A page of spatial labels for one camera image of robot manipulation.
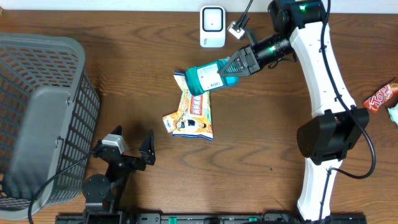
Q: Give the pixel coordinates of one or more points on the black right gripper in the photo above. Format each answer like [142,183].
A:
[249,60]

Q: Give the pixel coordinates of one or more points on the grey plastic shopping basket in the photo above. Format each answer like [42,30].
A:
[49,110]

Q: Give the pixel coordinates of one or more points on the blue mouthwash bottle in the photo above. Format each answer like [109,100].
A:
[206,78]

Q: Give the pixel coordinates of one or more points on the red chocolate bar wrapper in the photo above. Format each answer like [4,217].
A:
[374,102]

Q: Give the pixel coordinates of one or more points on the yellow snack bag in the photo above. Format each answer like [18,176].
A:
[195,119]

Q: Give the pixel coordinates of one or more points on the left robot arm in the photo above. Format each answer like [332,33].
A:
[103,192]

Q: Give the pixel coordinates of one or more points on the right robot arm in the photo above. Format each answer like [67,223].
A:
[301,29]

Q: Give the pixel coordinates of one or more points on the white barcode scanner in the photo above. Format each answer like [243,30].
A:
[212,26]

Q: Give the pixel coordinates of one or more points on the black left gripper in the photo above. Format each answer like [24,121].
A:
[147,152]

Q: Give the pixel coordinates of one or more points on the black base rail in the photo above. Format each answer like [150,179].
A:
[155,218]

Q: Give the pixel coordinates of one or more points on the light green snack packet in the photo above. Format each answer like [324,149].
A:
[393,113]

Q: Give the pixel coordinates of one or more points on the small orange snack packet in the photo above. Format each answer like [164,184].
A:
[170,121]

